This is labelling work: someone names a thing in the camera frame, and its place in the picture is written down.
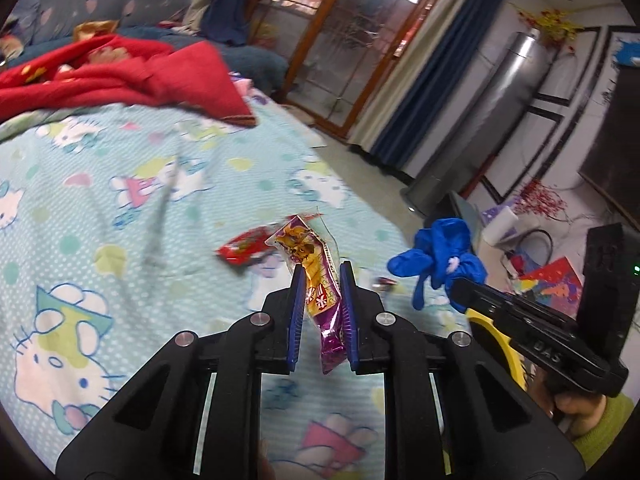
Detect yellow purple snack bag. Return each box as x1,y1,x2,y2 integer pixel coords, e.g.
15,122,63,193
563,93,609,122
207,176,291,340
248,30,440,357
266,214,346,375

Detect red snack wrapper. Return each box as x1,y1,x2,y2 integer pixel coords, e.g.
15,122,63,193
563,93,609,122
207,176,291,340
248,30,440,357
216,226,274,266

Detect blue rubber glove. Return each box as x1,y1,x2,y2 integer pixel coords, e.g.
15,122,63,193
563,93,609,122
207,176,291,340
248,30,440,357
387,218,488,311

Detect green right sleeve forearm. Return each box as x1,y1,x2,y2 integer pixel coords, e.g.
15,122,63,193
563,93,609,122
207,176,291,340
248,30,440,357
573,393,634,469

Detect right hand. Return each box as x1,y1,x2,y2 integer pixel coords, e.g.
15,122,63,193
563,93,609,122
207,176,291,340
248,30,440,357
537,388,608,439

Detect colourful picture book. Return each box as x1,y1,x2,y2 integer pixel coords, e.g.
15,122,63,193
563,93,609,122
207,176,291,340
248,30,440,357
513,257,582,318

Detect silver tower air conditioner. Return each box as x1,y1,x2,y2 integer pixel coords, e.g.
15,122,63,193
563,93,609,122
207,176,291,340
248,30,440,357
401,28,553,218

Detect white paper roll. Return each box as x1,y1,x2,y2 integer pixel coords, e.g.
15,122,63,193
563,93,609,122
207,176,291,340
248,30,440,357
482,206,518,246

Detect black television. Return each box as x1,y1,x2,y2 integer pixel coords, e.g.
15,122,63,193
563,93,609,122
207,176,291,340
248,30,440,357
578,66,640,230

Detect hello kitty blue quilt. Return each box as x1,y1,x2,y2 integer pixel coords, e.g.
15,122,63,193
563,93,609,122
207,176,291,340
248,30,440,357
1,98,418,466

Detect blue right curtain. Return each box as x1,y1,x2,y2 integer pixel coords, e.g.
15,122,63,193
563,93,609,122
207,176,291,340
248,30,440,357
370,0,502,169

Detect blue curtain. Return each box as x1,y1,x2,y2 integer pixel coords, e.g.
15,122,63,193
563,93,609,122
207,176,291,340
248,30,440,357
200,0,248,47
370,0,502,169

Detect wooden glass sliding door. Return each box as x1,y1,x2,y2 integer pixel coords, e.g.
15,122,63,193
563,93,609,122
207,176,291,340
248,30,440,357
246,0,438,139

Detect blue left curtain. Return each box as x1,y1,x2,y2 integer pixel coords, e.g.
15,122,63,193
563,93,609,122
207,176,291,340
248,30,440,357
200,0,248,47

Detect red blanket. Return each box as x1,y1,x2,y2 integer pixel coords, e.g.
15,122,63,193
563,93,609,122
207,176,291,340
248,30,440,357
1,35,257,127

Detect grey blue sofa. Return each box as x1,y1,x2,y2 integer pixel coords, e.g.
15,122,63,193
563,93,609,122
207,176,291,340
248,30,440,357
8,0,288,94

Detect yellow flower decoration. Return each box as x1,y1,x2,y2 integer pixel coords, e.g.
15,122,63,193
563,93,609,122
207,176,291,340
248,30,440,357
514,6,584,53

